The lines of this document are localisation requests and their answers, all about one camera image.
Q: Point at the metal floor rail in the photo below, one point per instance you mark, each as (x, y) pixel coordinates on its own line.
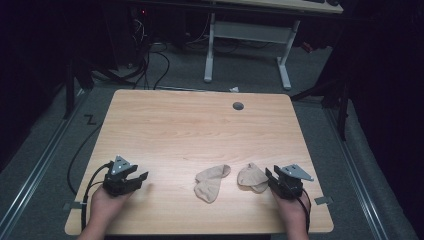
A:
(358, 176)
(36, 166)

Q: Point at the person's left hand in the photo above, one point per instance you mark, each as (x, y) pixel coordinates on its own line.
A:
(106, 205)

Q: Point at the grey metal table bracket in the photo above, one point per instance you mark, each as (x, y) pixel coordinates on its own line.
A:
(71, 206)
(323, 200)

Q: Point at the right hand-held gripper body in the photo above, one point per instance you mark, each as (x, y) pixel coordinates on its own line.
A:
(289, 185)

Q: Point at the grey table grommet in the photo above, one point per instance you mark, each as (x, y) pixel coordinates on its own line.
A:
(238, 106)

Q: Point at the white crumpled paper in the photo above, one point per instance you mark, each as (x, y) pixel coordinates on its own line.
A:
(234, 89)

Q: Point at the white desk frame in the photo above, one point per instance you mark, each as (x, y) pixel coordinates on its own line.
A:
(248, 31)

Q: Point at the person's right hand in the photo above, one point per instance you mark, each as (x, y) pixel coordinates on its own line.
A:
(290, 210)

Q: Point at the beige sock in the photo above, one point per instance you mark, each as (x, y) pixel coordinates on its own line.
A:
(210, 186)
(251, 178)

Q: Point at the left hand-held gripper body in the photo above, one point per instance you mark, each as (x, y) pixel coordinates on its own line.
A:
(117, 181)

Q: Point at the black metal stand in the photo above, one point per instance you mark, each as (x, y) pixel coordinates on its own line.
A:
(341, 106)
(69, 90)

